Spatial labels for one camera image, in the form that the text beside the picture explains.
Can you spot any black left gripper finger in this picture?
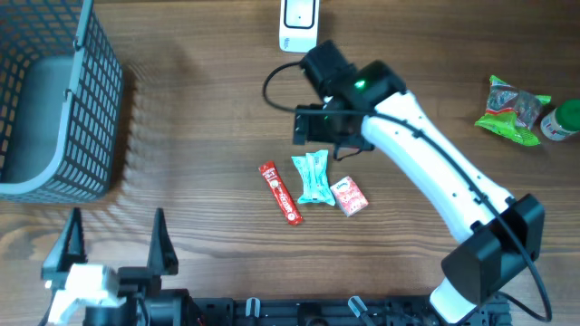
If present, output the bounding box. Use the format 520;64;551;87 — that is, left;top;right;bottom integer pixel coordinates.
147;207;179;275
42;207;87;272

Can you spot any pale teal snack packet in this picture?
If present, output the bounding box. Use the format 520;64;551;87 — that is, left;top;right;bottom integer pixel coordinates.
292;149;335;206

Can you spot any small red snack packet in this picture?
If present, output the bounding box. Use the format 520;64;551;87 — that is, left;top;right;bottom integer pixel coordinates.
330;177;369;217

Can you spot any red snack wrapper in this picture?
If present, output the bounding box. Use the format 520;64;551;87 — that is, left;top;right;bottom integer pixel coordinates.
258;161;304;225

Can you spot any green clear snack bag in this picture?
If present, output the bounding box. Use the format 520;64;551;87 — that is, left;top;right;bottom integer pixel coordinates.
475;75;552;147

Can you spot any green lid jar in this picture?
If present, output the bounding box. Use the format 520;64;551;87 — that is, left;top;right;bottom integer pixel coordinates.
540;100;580;141

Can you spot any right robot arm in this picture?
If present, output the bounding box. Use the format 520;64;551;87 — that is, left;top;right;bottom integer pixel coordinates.
296;41;552;325

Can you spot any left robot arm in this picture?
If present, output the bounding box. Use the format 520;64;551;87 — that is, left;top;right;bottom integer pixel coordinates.
40;207;204;325

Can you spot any white barcode scanner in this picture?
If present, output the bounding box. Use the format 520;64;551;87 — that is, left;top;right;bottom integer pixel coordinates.
279;0;320;53

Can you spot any dark grey mesh basket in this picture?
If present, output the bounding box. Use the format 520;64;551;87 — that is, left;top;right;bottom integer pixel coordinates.
1;0;123;203

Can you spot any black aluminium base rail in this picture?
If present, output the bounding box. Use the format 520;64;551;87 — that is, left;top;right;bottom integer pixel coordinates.
189;296;513;326

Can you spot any black right camera cable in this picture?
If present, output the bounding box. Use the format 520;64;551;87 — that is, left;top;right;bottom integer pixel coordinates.
261;61;554;323

